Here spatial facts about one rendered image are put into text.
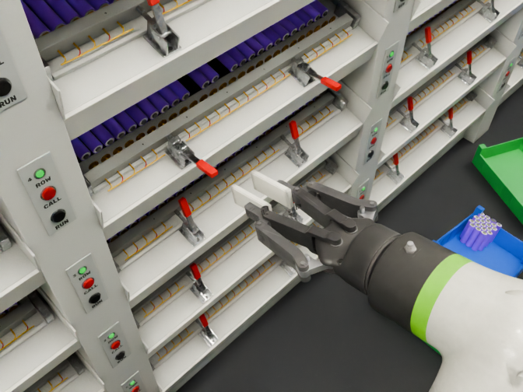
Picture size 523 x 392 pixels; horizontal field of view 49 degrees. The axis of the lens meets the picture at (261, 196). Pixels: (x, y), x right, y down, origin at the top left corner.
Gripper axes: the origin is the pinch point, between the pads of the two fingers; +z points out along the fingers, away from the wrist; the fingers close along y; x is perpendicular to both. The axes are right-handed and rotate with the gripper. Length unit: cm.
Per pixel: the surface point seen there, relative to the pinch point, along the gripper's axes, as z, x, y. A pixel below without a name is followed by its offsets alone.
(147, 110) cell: 24.6, 4.5, 0.3
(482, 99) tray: 33, -58, 114
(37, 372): 20.7, -22.3, -32.8
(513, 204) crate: 11, -79, 98
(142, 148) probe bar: 19.7, 2.4, -4.8
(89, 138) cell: 25.1, 5.0, -9.5
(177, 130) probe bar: 19.7, 2.0, 1.5
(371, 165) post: 25, -40, 51
